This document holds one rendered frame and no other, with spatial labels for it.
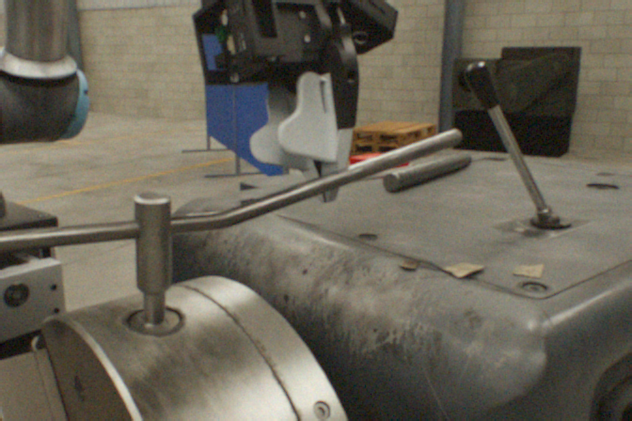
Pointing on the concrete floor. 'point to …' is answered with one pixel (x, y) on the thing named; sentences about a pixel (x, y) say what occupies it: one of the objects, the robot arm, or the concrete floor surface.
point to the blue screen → (235, 117)
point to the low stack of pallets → (387, 136)
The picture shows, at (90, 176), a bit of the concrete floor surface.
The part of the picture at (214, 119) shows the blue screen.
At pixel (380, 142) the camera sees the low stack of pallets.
